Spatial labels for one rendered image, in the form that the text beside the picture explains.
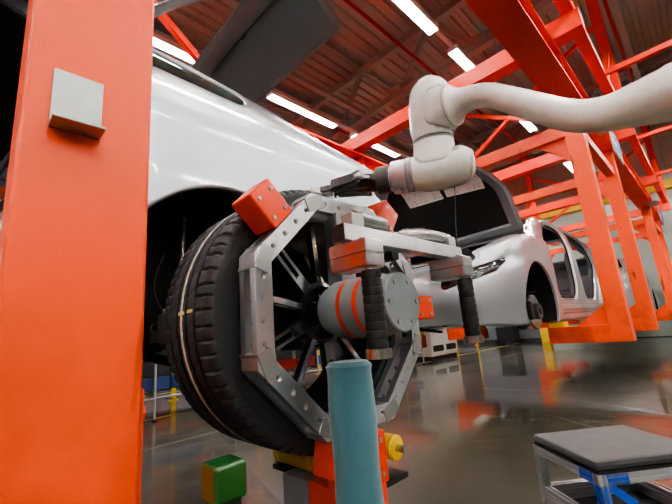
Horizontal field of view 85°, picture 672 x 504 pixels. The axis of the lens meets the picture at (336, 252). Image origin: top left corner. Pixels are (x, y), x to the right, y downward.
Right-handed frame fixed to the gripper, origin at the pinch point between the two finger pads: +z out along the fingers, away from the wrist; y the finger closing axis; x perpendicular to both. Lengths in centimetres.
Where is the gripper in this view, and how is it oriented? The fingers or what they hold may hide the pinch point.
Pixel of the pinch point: (321, 191)
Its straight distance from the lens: 107.7
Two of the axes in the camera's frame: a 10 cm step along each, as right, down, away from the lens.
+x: -0.2, -9.6, 2.7
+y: 3.6, 2.4, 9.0
